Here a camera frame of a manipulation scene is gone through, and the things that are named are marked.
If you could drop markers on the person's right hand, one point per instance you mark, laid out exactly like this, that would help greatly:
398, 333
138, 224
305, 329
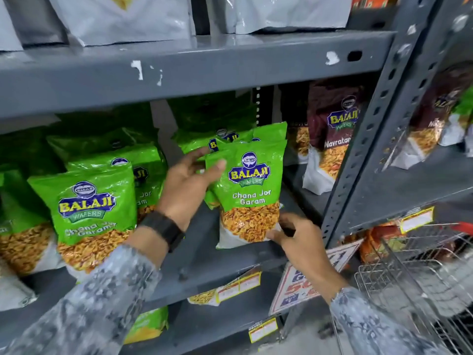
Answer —
306, 251

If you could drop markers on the person's left hand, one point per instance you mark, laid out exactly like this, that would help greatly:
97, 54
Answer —
181, 192

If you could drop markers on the person's left thumb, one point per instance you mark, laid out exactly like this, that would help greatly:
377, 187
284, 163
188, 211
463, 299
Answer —
213, 172

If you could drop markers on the person's right thumb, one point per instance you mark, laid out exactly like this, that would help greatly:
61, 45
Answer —
278, 237

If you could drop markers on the person's right forearm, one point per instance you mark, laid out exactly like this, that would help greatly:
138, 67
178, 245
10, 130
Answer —
373, 329

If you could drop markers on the person's left forearm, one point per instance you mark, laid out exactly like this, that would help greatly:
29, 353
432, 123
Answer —
92, 303

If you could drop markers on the white offer sign card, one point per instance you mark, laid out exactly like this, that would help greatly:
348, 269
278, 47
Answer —
292, 288

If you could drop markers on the yellow price label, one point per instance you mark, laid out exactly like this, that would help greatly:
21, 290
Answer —
263, 329
417, 219
239, 286

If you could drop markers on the black wrist watch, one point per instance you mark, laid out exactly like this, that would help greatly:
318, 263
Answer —
162, 229

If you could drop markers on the maroon snack packet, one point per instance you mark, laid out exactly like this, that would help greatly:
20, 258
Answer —
428, 121
332, 136
297, 136

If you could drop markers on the orange snack packet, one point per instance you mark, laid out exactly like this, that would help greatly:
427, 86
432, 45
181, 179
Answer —
373, 240

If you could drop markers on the white yellow snack packet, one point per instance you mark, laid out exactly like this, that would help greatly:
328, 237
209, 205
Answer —
202, 297

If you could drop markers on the grey metal shelf rack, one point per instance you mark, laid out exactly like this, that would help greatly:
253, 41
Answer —
406, 188
184, 70

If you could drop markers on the row of green packets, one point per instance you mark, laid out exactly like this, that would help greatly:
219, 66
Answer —
92, 210

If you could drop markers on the green yellow snack packet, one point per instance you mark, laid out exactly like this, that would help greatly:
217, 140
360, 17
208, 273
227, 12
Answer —
147, 324

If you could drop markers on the white plastic bag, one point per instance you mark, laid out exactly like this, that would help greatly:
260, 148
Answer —
8, 29
281, 12
122, 18

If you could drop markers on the green white snack packet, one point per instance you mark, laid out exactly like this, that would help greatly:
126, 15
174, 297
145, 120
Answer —
458, 121

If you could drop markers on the orange box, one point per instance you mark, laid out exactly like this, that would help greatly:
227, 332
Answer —
373, 1

